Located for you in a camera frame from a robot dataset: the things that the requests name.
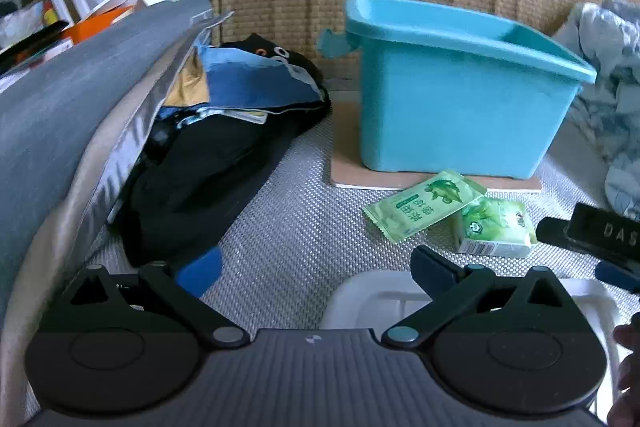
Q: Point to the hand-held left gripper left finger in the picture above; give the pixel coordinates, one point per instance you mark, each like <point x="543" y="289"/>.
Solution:
<point x="202" y="272"/>

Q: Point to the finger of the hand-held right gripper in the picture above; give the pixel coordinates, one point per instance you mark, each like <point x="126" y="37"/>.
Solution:
<point x="554" y="231"/>
<point x="620" y="277"/>

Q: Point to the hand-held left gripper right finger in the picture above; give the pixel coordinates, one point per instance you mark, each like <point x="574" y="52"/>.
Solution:
<point x="435" y="269"/>

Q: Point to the green tissue pack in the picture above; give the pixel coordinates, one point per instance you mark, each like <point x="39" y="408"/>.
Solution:
<point x="495" y="227"/>

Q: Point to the white plastic tray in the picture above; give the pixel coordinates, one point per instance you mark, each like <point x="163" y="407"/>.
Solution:
<point x="365" y="302"/>

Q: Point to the blue plastic bin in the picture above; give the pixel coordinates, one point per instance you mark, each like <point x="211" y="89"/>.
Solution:
<point x="450" y="107"/>

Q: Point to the person's right hand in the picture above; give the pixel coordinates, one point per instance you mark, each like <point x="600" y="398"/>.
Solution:
<point x="629" y="336"/>

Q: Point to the green sachet packet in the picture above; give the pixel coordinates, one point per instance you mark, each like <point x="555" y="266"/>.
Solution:
<point x="420" y="207"/>

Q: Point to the black bag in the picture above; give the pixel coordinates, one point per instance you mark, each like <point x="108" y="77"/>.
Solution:
<point x="200" y="187"/>

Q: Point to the grey mesh bed mat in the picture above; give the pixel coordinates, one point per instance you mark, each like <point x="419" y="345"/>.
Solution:
<point x="290" y="232"/>

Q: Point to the brown cardboard sheet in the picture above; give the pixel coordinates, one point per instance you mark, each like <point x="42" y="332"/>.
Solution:
<point x="350" y="157"/>

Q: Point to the grey patterned quilt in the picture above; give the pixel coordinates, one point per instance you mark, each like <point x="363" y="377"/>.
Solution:
<point x="610" y="57"/>

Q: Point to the yellow cloth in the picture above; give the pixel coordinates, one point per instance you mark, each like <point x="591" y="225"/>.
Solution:
<point x="187" y="87"/>

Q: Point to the blue cloth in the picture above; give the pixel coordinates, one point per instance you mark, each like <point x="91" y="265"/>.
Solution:
<point x="250" y="82"/>

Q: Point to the grey mattress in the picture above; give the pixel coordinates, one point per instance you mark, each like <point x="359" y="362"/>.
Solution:
<point x="60" y="107"/>

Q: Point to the orange cardboard box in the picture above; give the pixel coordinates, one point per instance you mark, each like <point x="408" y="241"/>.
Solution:
<point x="95" y="24"/>

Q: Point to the black flat board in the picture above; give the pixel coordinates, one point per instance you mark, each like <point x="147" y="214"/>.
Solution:
<point x="30" y="42"/>

